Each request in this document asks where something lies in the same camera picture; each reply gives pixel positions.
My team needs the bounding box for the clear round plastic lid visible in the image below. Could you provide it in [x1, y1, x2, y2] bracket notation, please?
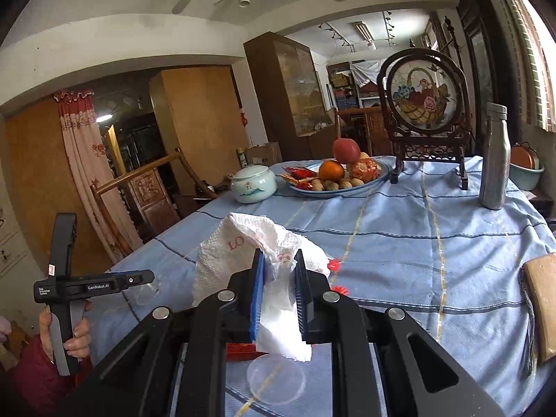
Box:
[246, 353, 306, 402]

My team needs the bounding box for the round embroidered wooden table screen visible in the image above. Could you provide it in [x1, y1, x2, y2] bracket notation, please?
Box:
[377, 48, 474, 190]

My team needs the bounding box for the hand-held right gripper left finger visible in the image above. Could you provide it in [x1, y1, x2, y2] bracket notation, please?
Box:
[65, 247, 267, 417]

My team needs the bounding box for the blue rimmed fruit plate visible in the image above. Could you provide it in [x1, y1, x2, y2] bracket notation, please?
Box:
[284, 158, 390, 199]

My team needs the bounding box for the red apple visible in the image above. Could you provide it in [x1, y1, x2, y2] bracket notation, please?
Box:
[333, 138, 361, 165]

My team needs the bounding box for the green plastic basin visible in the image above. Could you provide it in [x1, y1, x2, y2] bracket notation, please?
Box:
[509, 156, 545, 191]

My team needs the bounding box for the red gold ornamented ball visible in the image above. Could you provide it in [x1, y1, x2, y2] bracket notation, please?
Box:
[346, 158, 382, 181]

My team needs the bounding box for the silver metal bottle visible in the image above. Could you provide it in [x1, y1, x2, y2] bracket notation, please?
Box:
[479, 103, 512, 210]

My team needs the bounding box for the person's left hand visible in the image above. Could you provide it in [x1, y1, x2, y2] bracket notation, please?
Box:
[38, 302, 93, 363]

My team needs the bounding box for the pale green ceramic jar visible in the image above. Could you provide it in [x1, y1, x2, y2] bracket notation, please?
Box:
[229, 164, 279, 204]

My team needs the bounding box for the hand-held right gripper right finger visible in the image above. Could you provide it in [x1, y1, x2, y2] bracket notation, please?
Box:
[293, 248, 505, 417]

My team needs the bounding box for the glass door wooden cabinet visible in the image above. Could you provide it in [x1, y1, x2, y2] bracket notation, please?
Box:
[243, 31, 326, 163]

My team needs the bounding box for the carved wooden chair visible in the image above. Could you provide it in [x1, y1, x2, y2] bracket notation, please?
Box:
[90, 148, 218, 265]

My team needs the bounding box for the dark wooden framed mirror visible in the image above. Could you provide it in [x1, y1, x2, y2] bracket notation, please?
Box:
[456, 0, 522, 157]

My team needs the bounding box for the orange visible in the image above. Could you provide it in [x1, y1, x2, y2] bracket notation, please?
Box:
[318, 160, 346, 182]

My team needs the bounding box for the floral pink curtain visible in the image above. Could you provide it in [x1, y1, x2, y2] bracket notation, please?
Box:
[53, 89, 144, 265]

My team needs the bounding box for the red and white small box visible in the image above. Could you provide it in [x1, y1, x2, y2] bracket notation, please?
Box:
[226, 342, 258, 362]

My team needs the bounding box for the orange round lid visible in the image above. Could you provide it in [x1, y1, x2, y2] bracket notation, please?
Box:
[510, 142, 540, 170]

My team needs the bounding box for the person's left forearm red sleeve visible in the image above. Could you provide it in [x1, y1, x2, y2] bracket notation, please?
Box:
[13, 336, 94, 417]

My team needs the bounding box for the large light wooden wardrobe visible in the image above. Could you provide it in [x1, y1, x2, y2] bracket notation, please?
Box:
[149, 66, 250, 196]

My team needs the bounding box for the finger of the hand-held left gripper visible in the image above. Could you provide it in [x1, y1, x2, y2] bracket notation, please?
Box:
[117, 270, 156, 290]

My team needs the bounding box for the striped window curtain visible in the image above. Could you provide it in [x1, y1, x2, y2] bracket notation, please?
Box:
[491, 0, 556, 133]

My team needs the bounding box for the red tassel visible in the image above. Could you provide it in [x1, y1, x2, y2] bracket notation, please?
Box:
[328, 258, 350, 297]

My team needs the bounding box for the blue striped tablecloth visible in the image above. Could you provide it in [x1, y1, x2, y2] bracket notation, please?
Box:
[84, 155, 556, 417]

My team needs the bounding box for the cardboard box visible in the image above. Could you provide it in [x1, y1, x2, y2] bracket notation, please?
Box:
[245, 142, 283, 168]

